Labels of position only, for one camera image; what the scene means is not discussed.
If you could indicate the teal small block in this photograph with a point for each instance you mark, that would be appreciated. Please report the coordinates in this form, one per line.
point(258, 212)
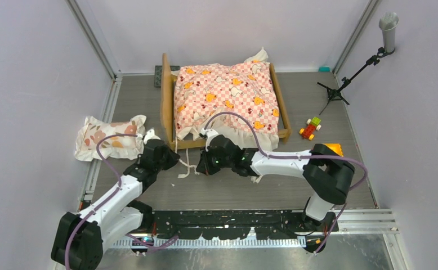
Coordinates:
point(325, 69)

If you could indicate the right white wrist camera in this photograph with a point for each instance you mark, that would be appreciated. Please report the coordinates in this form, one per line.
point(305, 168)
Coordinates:
point(208, 135)

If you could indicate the pink checkered duck blanket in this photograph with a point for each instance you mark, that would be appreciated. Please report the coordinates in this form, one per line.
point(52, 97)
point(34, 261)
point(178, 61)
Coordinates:
point(237, 101)

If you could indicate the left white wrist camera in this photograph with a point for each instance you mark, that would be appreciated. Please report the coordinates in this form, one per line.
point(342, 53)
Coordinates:
point(150, 135)

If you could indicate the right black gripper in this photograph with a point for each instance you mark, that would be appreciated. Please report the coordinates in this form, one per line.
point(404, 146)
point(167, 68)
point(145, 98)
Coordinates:
point(205, 165)

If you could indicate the yellow toy window block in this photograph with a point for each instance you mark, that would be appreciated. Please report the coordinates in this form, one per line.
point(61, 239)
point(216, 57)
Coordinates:
point(336, 148)

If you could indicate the grey microphone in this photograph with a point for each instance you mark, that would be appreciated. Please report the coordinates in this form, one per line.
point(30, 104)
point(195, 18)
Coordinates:
point(388, 23)

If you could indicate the wooden pet bed frame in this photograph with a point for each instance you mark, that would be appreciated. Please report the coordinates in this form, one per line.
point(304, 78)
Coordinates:
point(167, 87)

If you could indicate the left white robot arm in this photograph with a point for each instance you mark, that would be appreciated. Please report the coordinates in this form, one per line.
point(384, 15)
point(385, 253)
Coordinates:
point(82, 238)

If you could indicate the white floral pillow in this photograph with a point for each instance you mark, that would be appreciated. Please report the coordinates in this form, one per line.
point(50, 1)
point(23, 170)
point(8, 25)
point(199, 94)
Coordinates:
point(119, 140)

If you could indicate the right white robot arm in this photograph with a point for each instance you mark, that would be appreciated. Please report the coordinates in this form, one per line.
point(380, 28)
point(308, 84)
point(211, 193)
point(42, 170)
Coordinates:
point(328, 174)

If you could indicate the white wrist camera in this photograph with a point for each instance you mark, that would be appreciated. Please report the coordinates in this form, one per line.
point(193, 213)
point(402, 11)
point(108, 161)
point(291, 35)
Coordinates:
point(150, 135)
point(208, 135)

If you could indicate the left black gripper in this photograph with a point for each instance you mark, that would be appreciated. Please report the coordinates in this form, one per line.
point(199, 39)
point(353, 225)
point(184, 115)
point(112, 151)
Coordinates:
point(173, 157)

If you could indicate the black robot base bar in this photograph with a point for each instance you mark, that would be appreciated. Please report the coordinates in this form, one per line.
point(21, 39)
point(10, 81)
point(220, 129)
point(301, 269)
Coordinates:
point(236, 229)

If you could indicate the red green toy car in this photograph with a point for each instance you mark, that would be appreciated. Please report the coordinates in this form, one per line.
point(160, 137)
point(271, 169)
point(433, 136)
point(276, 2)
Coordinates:
point(312, 125)

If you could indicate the black microphone tripod stand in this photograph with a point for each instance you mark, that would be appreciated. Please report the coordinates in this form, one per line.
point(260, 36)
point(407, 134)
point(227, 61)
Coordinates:
point(336, 94)

